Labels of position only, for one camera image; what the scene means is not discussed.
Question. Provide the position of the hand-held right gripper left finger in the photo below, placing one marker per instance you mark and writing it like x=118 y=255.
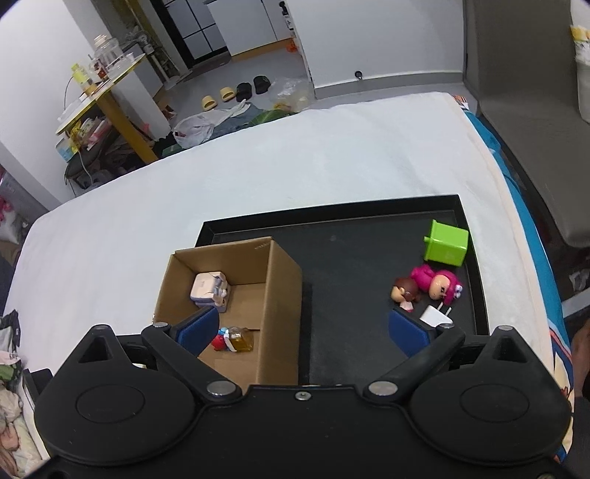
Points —
x=198 y=329

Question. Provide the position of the clear glass jar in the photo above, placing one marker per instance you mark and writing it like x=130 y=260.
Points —
x=108 y=53

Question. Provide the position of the red and blue figure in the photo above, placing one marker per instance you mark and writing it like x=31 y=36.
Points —
x=219 y=341

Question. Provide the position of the pink dinosaur suit doll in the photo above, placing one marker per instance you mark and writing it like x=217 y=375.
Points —
x=433 y=278

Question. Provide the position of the pile of clothes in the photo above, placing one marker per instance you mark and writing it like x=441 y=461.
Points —
x=11 y=414

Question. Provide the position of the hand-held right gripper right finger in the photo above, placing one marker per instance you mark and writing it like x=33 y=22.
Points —
x=408 y=334

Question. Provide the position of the yellow-green bottle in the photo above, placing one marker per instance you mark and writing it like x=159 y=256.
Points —
x=80 y=77

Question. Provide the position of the purple and pink toy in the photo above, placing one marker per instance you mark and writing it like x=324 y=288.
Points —
x=207 y=290

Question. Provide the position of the grey chair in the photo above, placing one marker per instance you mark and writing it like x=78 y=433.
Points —
x=525 y=92

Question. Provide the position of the black tray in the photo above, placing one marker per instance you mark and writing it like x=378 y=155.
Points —
x=350 y=285

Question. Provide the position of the white cabinet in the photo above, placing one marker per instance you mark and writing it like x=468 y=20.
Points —
x=249 y=23

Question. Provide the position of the black grid sliding door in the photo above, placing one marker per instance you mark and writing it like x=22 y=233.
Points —
x=189 y=23

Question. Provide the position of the white plastic bag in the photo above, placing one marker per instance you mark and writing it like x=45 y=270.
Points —
x=196 y=129

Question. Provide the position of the small brown-haired doll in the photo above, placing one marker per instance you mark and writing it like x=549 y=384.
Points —
x=406 y=290

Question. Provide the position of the white bottle yellow cap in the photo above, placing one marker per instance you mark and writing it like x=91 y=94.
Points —
x=581 y=73

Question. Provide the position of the cardboard box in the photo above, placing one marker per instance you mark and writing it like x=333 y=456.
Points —
x=281 y=322

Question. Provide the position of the yellow slipper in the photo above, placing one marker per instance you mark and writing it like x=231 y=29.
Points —
x=227 y=94
x=209 y=102

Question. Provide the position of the yellow perfume bottle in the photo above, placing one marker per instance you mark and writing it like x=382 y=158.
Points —
x=242 y=341

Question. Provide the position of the yellow round table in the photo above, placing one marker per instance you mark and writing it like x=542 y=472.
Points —
x=120 y=119

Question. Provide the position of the clear plastic bag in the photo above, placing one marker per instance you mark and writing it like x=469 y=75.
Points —
x=290 y=94

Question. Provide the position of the black slipper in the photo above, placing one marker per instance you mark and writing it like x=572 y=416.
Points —
x=262 y=85
x=244 y=92

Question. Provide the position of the green plastic cube cup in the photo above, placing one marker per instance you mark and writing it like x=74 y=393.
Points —
x=447 y=244

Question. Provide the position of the white charger plug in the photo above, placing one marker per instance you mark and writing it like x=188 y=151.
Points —
x=433 y=315

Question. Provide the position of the orange item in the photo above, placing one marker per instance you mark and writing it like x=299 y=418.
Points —
x=292 y=45

